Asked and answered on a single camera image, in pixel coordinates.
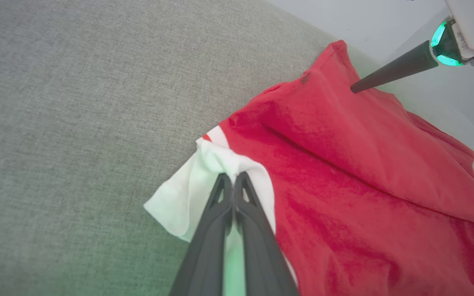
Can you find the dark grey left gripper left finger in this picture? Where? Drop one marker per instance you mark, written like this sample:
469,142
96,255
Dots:
206,246

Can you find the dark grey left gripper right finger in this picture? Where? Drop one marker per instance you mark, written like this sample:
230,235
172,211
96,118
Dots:
257,246

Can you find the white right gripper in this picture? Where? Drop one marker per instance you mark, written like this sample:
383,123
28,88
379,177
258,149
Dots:
471,28

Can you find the red and white garment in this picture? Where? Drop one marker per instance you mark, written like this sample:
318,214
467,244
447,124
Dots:
364,185

